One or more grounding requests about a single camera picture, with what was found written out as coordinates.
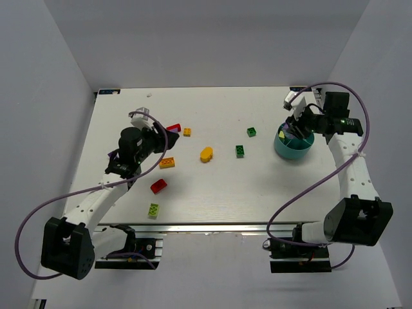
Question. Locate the blue label sticker left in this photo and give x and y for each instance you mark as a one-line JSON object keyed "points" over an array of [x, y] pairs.
{"points": [[109, 92]]}

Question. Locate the blue label sticker right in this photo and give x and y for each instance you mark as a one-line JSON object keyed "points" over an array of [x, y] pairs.
{"points": [[299, 88]]}

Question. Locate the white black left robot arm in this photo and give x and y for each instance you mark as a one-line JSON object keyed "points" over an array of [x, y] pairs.
{"points": [[71, 244]]}

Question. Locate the red curved lego brick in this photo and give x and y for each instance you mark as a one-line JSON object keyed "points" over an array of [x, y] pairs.
{"points": [[158, 186]]}

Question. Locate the lime rectangular lego brick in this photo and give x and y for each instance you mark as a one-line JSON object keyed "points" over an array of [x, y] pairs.
{"points": [[153, 211]]}

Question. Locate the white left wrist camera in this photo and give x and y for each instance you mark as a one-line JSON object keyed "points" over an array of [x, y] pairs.
{"points": [[139, 120]]}

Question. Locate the small yellow square lego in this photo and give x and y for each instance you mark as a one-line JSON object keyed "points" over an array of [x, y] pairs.
{"points": [[187, 132]]}

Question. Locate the yellow long lego brick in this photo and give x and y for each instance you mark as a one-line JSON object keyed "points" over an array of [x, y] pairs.
{"points": [[167, 163]]}

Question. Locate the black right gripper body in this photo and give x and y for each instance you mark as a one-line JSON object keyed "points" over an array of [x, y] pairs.
{"points": [[300, 125]]}

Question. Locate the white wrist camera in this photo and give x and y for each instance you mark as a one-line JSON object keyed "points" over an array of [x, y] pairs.
{"points": [[296, 103], [139, 120]]}

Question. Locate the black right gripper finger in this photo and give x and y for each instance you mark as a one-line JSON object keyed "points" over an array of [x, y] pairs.
{"points": [[295, 131], [288, 125]]}

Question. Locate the green rectangular lego brick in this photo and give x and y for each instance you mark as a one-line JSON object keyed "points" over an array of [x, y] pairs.
{"points": [[240, 152]]}

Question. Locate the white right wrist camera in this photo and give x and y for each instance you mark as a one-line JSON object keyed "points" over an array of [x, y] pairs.
{"points": [[296, 103]]}

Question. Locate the long red lego brick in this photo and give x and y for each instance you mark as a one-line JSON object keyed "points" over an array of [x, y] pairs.
{"points": [[176, 128]]}

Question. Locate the green lego with heart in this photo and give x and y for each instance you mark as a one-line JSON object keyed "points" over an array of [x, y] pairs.
{"points": [[251, 132]]}

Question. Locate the purple curved lego brick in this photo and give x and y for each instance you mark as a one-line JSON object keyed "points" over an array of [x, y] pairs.
{"points": [[290, 136]]}

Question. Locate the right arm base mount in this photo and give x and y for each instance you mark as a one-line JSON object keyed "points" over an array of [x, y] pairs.
{"points": [[291, 259]]}

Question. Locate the blue label sticker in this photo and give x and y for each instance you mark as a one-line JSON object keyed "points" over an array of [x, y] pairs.
{"points": [[299, 88], [109, 92]]}

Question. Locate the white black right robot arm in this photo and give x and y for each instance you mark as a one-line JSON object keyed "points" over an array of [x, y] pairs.
{"points": [[361, 216]]}

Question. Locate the teal round divided container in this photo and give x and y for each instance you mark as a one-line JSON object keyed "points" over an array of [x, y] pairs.
{"points": [[292, 149]]}

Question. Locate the yellow oval lego brick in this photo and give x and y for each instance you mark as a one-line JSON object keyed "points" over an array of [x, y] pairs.
{"points": [[206, 154]]}

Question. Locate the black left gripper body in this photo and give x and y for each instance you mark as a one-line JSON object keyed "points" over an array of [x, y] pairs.
{"points": [[159, 141]]}

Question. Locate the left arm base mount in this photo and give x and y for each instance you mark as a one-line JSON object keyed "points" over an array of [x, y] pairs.
{"points": [[119, 247]]}

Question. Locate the aluminium table edge rail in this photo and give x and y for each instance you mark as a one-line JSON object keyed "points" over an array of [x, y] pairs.
{"points": [[208, 228]]}

